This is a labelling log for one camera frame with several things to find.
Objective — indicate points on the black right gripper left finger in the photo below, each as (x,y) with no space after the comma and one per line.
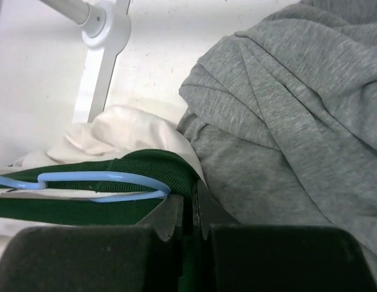
(142,257)

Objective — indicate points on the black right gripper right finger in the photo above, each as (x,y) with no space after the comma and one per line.
(231,256)

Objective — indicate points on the grey t-shirt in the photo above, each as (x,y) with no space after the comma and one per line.
(283,118)

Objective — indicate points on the light blue wire hanger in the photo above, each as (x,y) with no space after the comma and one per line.
(98,187)

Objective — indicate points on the white and green t-shirt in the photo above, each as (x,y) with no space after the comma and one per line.
(121,140)

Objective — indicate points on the white and silver clothes rack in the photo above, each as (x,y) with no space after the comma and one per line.
(60,54)

